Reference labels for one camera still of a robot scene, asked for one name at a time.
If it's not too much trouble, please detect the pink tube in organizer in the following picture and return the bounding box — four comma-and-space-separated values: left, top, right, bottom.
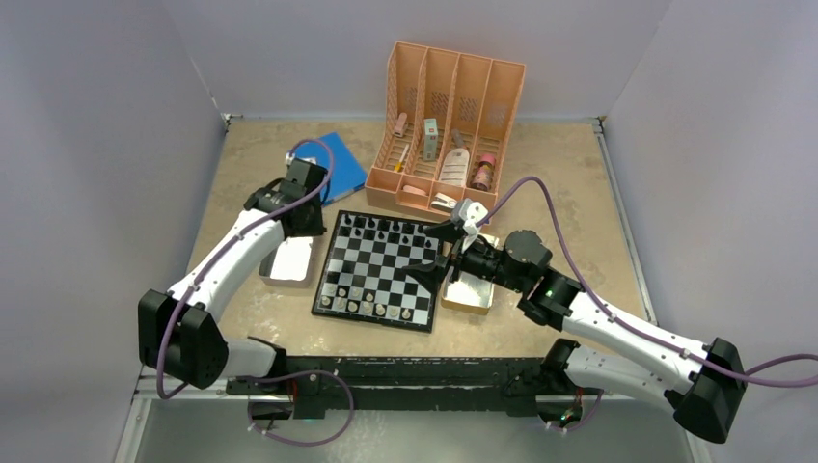
393, 112, 408, 138

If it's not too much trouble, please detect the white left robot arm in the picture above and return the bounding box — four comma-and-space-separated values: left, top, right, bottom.
138, 159, 328, 395

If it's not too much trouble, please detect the pink eraser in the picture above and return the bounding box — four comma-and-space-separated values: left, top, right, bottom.
401, 184, 428, 196

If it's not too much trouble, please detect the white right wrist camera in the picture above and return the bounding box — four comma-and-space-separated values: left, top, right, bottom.
451, 198, 488, 251

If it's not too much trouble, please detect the black and white chessboard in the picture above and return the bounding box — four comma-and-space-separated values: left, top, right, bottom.
311, 210, 443, 333

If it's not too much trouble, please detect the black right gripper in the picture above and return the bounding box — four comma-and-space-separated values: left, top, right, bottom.
402, 219, 527, 297

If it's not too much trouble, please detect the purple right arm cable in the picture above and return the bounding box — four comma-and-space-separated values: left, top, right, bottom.
478, 176, 818, 389

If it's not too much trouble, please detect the white stapler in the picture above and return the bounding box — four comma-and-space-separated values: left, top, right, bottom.
429, 193, 457, 212

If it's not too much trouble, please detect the white lotion bottle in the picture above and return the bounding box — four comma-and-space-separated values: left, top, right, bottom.
438, 148, 470, 187

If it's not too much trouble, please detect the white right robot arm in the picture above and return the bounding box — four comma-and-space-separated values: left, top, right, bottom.
402, 221, 748, 444

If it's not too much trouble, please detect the peach desk organizer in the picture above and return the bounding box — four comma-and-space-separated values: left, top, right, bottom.
365, 41, 526, 218

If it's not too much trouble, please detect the yellow tipped pen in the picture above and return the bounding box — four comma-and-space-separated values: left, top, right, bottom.
394, 145, 411, 173

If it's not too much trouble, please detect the gold empty tin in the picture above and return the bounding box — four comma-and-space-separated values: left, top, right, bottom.
441, 272, 494, 316

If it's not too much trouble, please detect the teal small box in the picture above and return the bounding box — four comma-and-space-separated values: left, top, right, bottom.
423, 118, 439, 162

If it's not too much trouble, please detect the pink capped small bottle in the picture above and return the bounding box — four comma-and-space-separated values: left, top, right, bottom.
470, 152, 496, 191

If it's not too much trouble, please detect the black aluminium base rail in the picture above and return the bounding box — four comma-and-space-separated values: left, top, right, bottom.
130, 354, 666, 423

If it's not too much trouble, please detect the silver tin with white pieces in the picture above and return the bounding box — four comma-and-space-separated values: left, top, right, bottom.
258, 237, 314, 287

